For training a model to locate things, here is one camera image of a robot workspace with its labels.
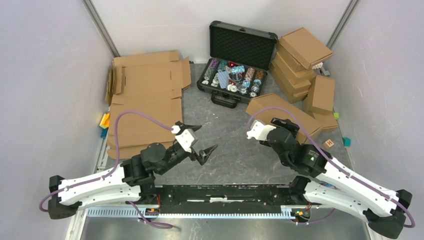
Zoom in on brown cardboard box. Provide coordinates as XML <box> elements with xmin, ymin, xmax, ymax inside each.
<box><xmin>246</xmin><ymin>93</ymin><xmax>323</xmax><ymax>139</ymax></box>

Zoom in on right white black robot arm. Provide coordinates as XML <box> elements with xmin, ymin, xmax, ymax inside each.
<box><xmin>246</xmin><ymin>119</ymin><xmax>412</xmax><ymax>239</ymax></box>

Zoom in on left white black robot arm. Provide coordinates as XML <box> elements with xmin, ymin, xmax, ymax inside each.
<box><xmin>47</xmin><ymin>121</ymin><xmax>218</xmax><ymax>220</ymax></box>

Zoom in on low folded cardboard box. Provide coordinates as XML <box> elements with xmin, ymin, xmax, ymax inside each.
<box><xmin>306</xmin><ymin>111</ymin><xmax>339</xmax><ymax>133</ymax></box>

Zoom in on leaning folded cardboard box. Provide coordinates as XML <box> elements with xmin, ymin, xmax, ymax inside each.
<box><xmin>303</xmin><ymin>75</ymin><xmax>336</xmax><ymax>115</ymax></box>

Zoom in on wooden letter block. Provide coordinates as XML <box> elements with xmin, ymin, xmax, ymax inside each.
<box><xmin>323</xmin><ymin>139</ymin><xmax>335</xmax><ymax>149</ymax></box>

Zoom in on teal toy cube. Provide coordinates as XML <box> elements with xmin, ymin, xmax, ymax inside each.
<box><xmin>342</xmin><ymin>137</ymin><xmax>352</xmax><ymax>148</ymax></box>

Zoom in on flat cardboard sheet stack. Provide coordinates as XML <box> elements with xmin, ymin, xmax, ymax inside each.
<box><xmin>105</xmin><ymin>50</ymin><xmax>192</xmax><ymax>160</ymax></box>

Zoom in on white plastic connector piece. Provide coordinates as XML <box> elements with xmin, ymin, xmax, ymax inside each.
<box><xmin>311</xmin><ymin>62</ymin><xmax>330</xmax><ymax>77</ymax></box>

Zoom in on yellow orange toy block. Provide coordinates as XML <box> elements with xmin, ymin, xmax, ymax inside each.
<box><xmin>99</xmin><ymin>113</ymin><xmax>110</xmax><ymax>129</ymax></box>

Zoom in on stacked folded cardboard boxes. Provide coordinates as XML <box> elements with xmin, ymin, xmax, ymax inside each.
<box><xmin>269</xmin><ymin>42</ymin><xmax>317</xmax><ymax>103</ymax></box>

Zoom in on black poker chip case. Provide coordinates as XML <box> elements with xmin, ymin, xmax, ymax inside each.
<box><xmin>196</xmin><ymin>20</ymin><xmax>278</xmax><ymax>109</ymax></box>

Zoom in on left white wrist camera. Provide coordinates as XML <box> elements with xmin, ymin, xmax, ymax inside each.
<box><xmin>171</xmin><ymin>125</ymin><xmax>198</xmax><ymax>153</ymax></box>

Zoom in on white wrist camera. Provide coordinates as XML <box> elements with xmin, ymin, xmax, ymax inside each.
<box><xmin>171</xmin><ymin>125</ymin><xmax>198</xmax><ymax>153</ymax></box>
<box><xmin>246</xmin><ymin>120</ymin><xmax>276</xmax><ymax>141</ymax></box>

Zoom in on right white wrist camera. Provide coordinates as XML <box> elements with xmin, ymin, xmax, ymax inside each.
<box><xmin>246</xmin><ymin>120</ymin><xmax>276</xmax><ymax>141</ymax></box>

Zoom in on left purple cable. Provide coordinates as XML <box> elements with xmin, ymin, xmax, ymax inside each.
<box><xmin>38</xmin><ymin>110</ymin><xmax>176</xmax><ymax>230</ymax></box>

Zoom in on purple cable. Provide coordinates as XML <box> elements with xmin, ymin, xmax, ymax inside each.
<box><xmin>245</xmin><ymin>106</ymin><xmax>416</xmax><ymax>229</ymax></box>
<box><xmin>38</xmin><ymin>110</ymin><xmax>176</xmax><ymax>230</ymax></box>

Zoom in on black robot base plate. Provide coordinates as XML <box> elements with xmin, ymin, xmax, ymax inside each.
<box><xmin>135</xmin><ymin>184</ymin><xmax>296</xmax><ymax>213</ymax></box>

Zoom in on white slotted cable duct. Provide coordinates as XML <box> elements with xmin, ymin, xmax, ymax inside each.
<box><xmin>86</xmin><ymin>205</ymin><xmax>332</xmax><ymax>220</ymax></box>

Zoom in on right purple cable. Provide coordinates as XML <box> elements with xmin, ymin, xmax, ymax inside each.
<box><xmin>245</xmin><ymin>106</ymin><xmax>416</xmax><ymax>229</ymax></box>

